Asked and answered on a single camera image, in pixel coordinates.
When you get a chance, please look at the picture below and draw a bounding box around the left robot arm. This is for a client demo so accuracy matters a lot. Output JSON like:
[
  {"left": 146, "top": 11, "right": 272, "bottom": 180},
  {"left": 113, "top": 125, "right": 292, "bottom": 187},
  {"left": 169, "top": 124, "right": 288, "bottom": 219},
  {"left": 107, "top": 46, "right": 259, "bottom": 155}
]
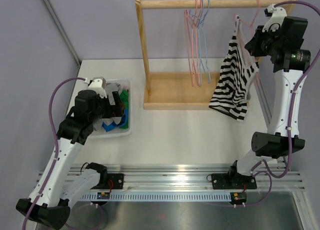
[{"left": 16, "top": 90, "right": 125, "bottom": 229}]

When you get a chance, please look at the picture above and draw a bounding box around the green tank top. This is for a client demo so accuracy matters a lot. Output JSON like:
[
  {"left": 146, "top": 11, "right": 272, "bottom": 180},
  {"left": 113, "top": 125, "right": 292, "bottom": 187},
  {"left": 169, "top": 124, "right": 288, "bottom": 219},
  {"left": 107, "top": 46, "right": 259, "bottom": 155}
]
[{"left": 120, "top": 90, "right": 130, "bottom": 129}]

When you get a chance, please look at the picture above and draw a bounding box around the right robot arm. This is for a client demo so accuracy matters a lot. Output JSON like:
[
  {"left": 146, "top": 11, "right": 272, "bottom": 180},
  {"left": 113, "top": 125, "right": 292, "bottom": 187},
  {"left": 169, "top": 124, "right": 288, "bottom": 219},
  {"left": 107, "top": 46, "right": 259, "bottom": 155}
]
[{"left": 212, "top": 16, "right": 312, "bottom": 189}]

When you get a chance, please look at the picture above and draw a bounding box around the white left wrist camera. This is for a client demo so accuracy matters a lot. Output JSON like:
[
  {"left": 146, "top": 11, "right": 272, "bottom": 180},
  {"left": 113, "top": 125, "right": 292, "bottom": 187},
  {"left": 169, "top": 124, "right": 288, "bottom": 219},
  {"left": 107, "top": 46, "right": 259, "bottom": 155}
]
[{"left": 84, "top": 77, "right": 107, "bottom": 98}]

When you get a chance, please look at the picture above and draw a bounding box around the wooden clothes rack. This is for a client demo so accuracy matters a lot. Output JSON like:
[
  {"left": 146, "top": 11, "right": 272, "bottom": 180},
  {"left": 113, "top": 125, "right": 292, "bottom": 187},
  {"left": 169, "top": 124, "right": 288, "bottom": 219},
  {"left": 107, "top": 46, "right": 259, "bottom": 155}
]
[{"left": 135, "top": 0, "right": 297, "bottom": 110}]

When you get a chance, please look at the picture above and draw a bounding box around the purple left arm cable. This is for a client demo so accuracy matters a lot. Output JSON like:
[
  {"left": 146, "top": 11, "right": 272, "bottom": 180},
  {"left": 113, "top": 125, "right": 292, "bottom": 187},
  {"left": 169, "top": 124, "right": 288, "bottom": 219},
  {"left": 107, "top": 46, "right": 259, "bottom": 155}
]
[{"left": 21, "top": 77, "right": 107, "bottom": 230}]

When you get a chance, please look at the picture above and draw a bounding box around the black white striped top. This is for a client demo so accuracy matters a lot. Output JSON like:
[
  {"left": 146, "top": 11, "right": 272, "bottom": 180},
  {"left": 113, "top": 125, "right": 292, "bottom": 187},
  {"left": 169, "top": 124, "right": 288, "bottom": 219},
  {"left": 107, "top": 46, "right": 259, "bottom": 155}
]
[{"left": 208, "top": 15, "right": 259, "bottom": 122}]

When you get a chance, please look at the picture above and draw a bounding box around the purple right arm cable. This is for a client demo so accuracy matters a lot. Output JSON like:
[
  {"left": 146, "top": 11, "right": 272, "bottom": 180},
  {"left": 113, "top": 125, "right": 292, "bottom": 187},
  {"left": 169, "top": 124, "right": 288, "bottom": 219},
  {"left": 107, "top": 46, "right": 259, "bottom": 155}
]
[{"left": 251, "top": 0, "right": 320, "bottom": 208}]

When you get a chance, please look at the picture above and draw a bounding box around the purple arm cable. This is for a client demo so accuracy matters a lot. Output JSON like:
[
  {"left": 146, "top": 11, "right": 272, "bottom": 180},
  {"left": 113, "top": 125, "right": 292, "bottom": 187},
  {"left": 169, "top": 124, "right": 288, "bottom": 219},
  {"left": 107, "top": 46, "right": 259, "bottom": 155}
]
[
  {"left": 21, "top": 77, "right": 107, "bottom": 230},
  {"left": 251, "top": 0, "right": 320, "bottom": 208}
]

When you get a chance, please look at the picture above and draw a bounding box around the blue tank top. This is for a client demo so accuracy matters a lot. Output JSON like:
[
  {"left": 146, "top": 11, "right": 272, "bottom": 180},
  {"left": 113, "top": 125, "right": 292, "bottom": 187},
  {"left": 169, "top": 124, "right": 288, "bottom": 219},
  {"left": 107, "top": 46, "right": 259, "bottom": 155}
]
[{"left": 102, "top": 108, "right": 129, "bottom": 132}]

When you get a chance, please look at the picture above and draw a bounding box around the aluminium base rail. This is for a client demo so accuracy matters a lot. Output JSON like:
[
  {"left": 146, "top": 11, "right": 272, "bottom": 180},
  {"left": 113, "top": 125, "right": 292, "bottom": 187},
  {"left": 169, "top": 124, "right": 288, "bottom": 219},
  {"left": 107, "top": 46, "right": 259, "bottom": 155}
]
[{"left": 63, "top": 164, "right": 305, "bottom": 192}]

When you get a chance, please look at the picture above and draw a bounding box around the grey tank top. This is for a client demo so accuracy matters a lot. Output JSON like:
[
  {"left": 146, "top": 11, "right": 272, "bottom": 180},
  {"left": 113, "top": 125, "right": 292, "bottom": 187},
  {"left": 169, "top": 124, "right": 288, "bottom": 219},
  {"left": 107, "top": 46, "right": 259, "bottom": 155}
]
[{"left": 93, "top": 83, "right": 123, "bottom": 131}]

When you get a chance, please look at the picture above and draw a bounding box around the clear plastic basket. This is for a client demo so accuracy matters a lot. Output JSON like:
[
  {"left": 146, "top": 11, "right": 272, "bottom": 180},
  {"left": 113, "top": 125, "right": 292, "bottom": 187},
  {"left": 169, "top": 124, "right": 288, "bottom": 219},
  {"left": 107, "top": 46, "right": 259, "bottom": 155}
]
[{"left": 88, "top": 79, "right": 132, "bottom": 139}]

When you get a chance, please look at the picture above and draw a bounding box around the white slotted cable duct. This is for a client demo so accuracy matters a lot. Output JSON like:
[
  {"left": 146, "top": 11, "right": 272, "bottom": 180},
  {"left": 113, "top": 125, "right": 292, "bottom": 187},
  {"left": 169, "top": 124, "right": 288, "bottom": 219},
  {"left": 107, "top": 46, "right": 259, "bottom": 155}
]
[{"left": 80, "top": 191, "right": 231, "bottom": 202}]

